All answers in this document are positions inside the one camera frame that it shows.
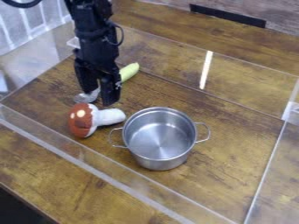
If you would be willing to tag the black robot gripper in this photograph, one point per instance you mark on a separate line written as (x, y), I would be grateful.
(97, 51)

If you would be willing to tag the green handled metal spoon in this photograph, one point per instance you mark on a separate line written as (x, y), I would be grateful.
(126, 72)

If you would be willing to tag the plush brown white mushroom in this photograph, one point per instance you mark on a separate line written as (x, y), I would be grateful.
(85, 117)

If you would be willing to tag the stainless steel pot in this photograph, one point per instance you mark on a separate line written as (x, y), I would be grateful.
(158, 135)

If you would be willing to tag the clear acrylic front barrier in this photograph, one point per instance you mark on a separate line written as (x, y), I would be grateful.
(157, 196)

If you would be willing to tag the clear acrylic barrier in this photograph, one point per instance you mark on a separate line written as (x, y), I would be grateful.
(274, 204)
(157, 196)

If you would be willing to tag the black strip on table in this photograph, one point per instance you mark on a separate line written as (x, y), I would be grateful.
(245, 20)

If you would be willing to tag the clear acrylic right barrier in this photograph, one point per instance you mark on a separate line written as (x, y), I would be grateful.
(274, 204)

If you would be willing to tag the clear acrylic bracket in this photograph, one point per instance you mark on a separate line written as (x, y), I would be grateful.
(72, 41)

